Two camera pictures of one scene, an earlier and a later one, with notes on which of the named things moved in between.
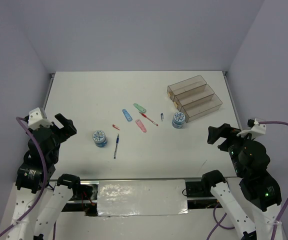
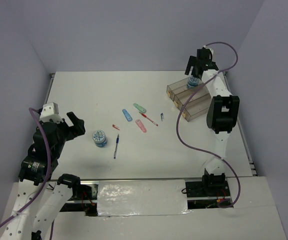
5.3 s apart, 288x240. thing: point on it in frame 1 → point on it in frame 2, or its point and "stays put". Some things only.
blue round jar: x=178 y=120 → x=193 y=82
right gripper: x=230 y=132 → x=191 y=62
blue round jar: x=99 y=137 stays put
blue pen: x=117 y=143 stays put
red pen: x=145 y=116 stays put
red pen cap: x=116 y=127 stays put
